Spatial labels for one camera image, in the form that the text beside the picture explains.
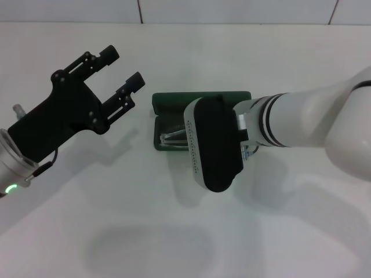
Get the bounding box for clear white glasses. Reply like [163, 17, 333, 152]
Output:
[158, 129, 189, 149]

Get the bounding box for grey right gripper cable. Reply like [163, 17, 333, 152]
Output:
[242, 140, 261, 160]

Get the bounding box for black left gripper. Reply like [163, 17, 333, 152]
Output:
[7, 45, 146, 163]

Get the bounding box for green glasses case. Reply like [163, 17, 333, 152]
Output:
[152, 90, 252, 153]

